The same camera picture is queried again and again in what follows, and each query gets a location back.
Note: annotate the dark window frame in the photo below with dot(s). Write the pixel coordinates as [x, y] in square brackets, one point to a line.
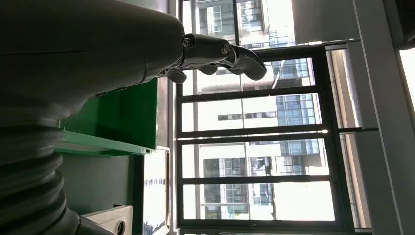
[324, 113]

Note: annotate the white electronic scale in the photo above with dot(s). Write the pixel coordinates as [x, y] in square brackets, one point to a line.
[110, 219]

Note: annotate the green plastic crate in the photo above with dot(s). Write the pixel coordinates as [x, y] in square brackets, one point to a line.
[123, 120]

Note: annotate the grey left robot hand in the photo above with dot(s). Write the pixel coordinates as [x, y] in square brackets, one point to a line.
[81, 48]

